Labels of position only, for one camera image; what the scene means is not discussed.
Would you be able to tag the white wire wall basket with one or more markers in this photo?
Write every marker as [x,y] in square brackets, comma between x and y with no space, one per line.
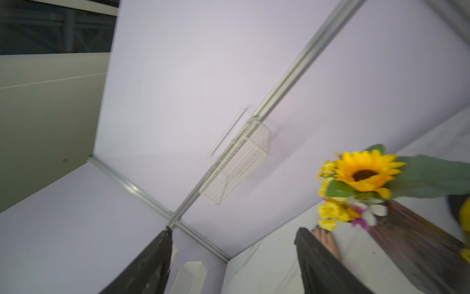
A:
[243,147]

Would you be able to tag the artificial flower bouquet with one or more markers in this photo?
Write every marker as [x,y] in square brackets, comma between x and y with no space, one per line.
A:
[357,186]

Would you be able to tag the purple glass vase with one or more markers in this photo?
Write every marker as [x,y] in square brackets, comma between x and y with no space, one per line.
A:
[429,257]

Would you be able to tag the white mesh two-tier shelf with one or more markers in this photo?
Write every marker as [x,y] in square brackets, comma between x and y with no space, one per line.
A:
[190,279]

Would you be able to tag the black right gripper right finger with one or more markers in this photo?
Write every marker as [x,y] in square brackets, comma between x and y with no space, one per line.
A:
[321,272]

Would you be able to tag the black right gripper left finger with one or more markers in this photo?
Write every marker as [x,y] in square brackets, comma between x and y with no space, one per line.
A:
[148,273]

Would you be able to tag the mannequin hand with dark nails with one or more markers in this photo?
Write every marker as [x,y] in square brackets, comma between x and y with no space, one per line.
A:
[327,239]

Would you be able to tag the aluminium frame profiles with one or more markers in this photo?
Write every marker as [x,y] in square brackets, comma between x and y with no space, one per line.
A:
[323,76]

